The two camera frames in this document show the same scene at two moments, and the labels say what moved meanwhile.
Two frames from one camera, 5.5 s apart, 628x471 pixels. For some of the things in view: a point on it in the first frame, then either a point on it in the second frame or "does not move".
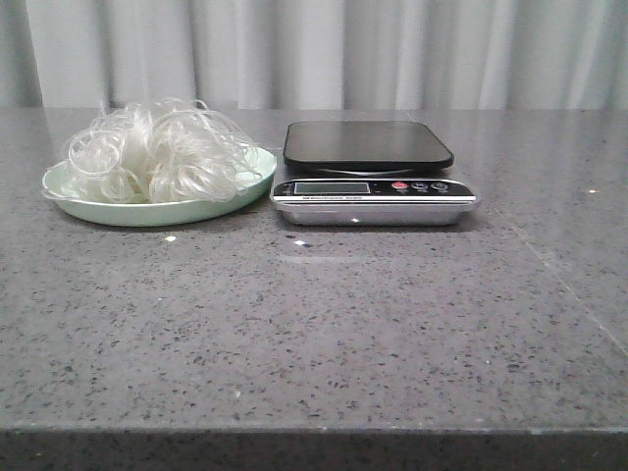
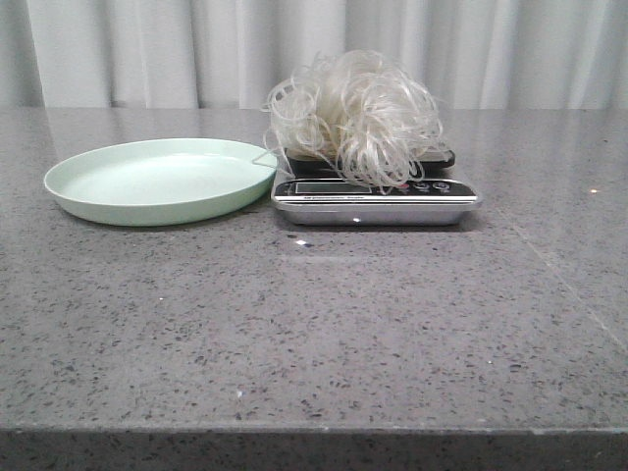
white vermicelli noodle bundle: x=163 y=150 to x=356 y=113
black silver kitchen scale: x=370 y=173 does not move
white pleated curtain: x=316 y=55 does not move
